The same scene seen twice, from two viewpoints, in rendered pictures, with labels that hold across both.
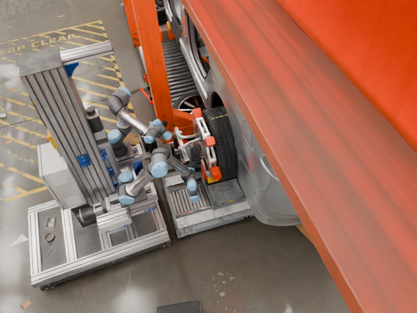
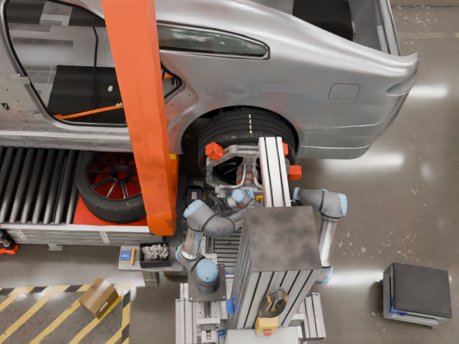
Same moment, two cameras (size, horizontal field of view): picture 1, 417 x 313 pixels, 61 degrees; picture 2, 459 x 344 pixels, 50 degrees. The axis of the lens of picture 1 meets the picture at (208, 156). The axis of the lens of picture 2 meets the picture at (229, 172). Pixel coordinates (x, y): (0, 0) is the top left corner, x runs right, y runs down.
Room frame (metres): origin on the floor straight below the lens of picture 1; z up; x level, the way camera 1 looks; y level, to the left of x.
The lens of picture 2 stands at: (2.00, 1.73, 3.62)
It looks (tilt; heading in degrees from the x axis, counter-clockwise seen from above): 59 degrees down; 279
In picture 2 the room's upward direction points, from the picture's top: 6 degrees clockwise
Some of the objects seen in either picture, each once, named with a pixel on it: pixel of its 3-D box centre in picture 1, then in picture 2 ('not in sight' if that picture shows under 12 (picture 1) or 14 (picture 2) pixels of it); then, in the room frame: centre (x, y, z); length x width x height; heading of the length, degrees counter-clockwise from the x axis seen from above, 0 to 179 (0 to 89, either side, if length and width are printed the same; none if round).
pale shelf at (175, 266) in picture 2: (149, 143); (151, 259); (2.66, 0.63, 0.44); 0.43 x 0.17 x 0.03; 14
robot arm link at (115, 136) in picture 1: (115, 138); (206, 271); (2.23, 0.81, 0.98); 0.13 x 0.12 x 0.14; 152
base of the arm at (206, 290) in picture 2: (118, 147); (207, 279); (2.22, 0.82, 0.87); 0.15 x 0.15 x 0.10
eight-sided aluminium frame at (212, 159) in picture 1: (204, 147); (246, 172); (2.16, 0.03, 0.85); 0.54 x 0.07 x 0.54; 14
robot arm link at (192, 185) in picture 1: (192, 185); not in sight; (1.67, 0.15, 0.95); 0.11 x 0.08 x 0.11; 4
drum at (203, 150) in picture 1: (197, 149); (246, 181); (2.15, 0.10, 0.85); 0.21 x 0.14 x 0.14; 104
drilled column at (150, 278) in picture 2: not in sight; (149, 269); (2.69, 0.64, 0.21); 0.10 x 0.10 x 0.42; 14
